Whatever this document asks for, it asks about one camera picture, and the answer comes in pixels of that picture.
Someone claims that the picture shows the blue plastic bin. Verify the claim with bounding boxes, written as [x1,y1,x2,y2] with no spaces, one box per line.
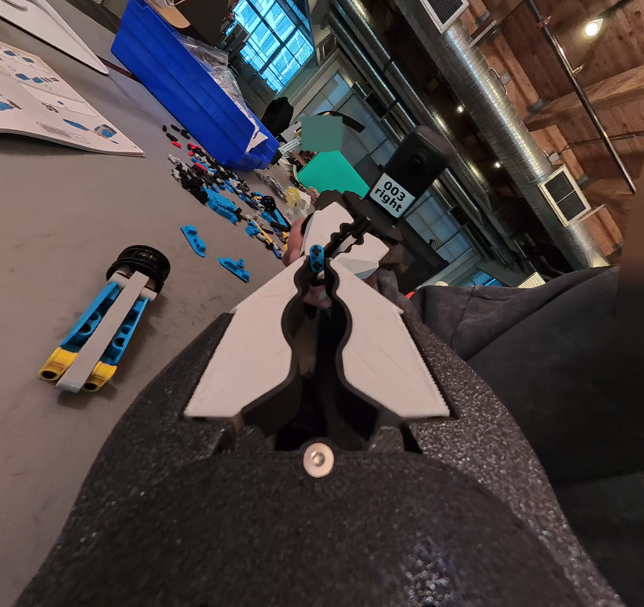
[111,0,280,172]

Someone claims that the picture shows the person's dark grey jacket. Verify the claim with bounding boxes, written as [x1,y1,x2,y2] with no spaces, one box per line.
[453,265,644,607]

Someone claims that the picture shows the person's right hand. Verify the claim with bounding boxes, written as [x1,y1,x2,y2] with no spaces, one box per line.
[282,216,308,267]

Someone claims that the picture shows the silver ventilation duct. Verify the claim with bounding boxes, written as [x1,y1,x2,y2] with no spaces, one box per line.
[327,0,610,272]

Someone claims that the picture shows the open instruction booklet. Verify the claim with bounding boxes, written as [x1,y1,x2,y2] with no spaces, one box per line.
[0,41,146,158]

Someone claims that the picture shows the white folding stand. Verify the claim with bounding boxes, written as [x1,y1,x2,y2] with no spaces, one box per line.
[0,0,207,76]

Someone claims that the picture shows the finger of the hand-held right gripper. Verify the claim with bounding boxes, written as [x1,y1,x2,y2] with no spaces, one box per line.
[300,201,353,258]
[331,234,392,282]

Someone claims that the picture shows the grey desk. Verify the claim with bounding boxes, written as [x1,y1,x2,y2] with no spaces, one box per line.
[0,0,303,603]

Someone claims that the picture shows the clear plastic bags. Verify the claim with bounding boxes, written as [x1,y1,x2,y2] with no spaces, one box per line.
[176,34,270,141]

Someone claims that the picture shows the blue angled panel piece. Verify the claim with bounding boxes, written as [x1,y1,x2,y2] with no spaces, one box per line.
[180,224,207,258]
[217,256,251,284]

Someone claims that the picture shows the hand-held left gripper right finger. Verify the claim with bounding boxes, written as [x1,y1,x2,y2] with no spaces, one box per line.
[324,257,451,422]

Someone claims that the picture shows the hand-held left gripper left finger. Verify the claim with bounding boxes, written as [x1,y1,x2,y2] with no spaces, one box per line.
[183,256,310,432]

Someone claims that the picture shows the black office chair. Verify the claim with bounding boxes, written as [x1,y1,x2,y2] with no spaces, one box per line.
[261,96,296,140]

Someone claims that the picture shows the green plastic bin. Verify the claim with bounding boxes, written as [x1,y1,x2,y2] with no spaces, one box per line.
[296,149,371,199]

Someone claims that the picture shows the tan wooden board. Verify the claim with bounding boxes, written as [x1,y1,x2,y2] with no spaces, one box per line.
[160,1,192,29]

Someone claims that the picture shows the pile of small building pieces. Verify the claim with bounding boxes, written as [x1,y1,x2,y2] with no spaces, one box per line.
[161,123,293,259]

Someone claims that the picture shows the person's right forearm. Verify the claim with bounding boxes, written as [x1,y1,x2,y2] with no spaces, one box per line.
[377,264,621,371]

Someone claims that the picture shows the black wheel blue beam assembly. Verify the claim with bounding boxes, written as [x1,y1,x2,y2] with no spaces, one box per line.
[39,245,171,393]

